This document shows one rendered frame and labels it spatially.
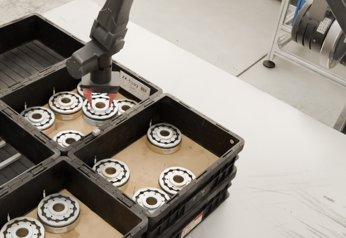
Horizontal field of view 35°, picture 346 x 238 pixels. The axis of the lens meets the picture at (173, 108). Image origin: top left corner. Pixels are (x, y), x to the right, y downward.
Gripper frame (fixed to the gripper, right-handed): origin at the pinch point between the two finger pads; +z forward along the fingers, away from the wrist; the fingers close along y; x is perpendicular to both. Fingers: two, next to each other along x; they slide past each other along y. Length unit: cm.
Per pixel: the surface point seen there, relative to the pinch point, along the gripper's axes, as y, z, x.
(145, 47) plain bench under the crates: 17, 26, 68
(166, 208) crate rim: 16.0, 0.9, -36.9
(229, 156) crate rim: 34.5, 2.0, -18.3
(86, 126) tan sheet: -4.1, 11.0, 2.4
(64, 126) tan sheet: -10.4, 10.8, 2.0
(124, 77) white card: 7.1, 4.3, 18.6
